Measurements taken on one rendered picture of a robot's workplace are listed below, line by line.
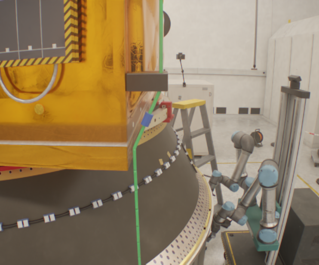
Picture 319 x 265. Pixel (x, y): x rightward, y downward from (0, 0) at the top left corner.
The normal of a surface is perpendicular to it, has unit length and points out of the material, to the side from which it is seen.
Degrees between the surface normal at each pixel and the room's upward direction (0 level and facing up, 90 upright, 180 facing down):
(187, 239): 43
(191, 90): 90
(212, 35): 90
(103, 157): 90
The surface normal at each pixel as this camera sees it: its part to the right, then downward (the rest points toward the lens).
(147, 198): 0.71, -0.30
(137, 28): 0.75, 0.19
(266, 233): -0.43, 0.38
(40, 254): 0.41, -0.22
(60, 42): -0.03, 0.28
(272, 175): -0.51, 0.12
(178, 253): 0.55, -0.59
